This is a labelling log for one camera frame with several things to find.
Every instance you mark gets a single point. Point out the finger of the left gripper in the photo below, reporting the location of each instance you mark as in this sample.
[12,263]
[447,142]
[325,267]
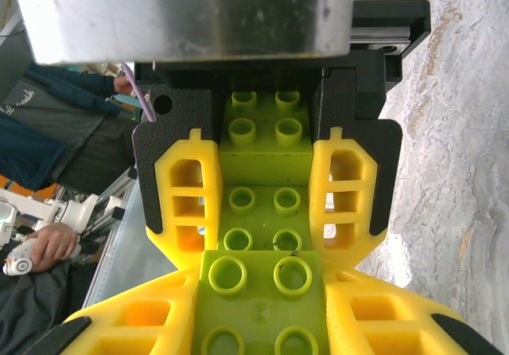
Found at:
[187,184]
[346,184]

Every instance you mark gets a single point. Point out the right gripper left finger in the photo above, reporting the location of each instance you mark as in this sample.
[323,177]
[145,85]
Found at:
[139,319]

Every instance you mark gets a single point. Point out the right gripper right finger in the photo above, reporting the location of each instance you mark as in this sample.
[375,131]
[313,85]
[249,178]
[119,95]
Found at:
[378,315]

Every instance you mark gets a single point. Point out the small green lego brick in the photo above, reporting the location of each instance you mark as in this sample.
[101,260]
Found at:
[264,164]

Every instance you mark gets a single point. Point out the long green lego brick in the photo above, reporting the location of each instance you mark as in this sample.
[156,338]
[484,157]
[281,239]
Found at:
[262,211]
[258,311]

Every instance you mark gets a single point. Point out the grey metal panel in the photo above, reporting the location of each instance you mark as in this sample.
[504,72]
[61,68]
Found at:
[135,251]

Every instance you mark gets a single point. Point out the aluminium profile with black ends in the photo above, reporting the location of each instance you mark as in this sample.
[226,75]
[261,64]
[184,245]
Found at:
[119,196]

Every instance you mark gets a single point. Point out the person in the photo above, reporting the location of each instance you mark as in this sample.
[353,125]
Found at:
[40,140]
[36,311]

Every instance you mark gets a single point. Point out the person's hand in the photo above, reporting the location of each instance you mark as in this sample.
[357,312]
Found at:
[53,243]
[123,85]

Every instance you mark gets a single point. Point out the white machine parts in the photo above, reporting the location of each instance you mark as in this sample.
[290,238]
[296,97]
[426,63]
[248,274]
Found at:
[75,209]

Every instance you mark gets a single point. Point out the white handheld device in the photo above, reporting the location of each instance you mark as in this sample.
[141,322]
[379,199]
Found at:
[18,265]

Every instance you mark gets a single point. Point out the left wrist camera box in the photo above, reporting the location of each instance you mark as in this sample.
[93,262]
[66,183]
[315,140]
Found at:
[179,16]

